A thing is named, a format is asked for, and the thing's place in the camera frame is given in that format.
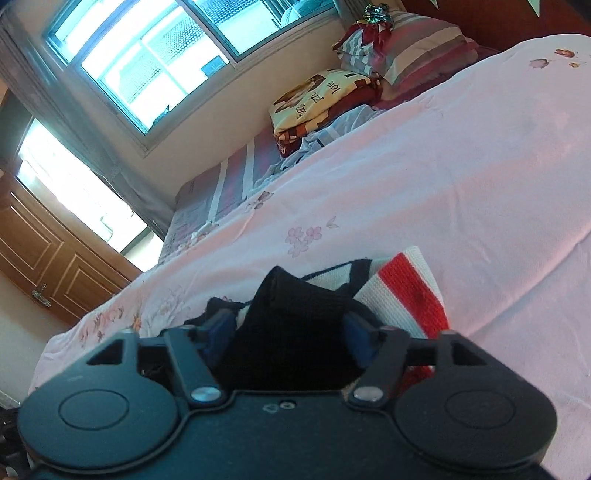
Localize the pink floral bedspread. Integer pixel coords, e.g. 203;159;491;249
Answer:
31;34;590;479

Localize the grey left curtain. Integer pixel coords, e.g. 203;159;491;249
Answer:
1;5;173;238

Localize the red white headboard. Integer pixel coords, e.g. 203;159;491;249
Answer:
404;0;590;51

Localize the striped pillow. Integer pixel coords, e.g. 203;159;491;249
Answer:
332;10;486;108

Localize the striped knit sweater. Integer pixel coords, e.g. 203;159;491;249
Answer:
190;246;450;391

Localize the window with sliding panes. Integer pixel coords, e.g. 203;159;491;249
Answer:
42;0;335;154

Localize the brown wooden door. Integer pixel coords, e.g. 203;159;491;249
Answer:
1;173;141;326

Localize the yellow red folded blanket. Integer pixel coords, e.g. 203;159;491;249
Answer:
269;69;383;158

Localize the striped bed sheet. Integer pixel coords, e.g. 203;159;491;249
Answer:
158;105;382;264

